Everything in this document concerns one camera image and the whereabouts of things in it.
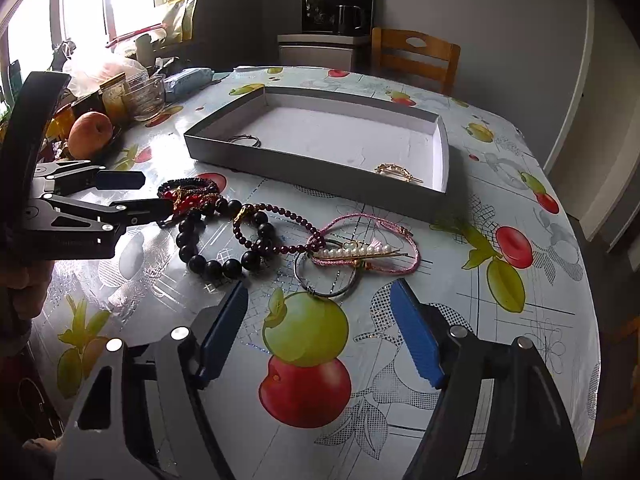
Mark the left hand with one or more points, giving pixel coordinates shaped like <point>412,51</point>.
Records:
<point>23,291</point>

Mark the fruit pattern tablecloth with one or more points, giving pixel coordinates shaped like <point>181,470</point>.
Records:
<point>318,388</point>

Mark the silver bangle in tray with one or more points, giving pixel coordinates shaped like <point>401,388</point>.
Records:
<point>246,140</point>

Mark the black coffee machine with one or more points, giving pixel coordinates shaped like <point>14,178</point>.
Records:
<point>337,17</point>

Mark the wooden chair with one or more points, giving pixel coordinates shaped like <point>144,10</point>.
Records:
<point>415,54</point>

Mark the silver ring bangle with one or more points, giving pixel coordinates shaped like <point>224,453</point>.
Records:
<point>322,280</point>

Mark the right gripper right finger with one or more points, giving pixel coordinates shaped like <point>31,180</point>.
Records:
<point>425,331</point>

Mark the light blue tissue pack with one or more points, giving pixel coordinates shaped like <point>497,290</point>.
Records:
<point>189,80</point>

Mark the grey shallow box tray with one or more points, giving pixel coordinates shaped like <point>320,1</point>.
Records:
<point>379,153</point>

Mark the grey small cabinet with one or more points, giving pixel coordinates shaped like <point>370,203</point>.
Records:
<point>348,53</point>

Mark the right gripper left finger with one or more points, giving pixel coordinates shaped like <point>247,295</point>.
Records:
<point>215,329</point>

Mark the pearl gold hair clip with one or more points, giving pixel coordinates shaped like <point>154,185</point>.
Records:
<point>356,251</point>

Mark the yellow snack bag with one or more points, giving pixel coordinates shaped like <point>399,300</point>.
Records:
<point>177,20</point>

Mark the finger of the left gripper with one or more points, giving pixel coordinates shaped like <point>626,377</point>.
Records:
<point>140,212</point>
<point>119,180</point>

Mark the clear glass jar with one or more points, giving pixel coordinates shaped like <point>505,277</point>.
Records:
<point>145,100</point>

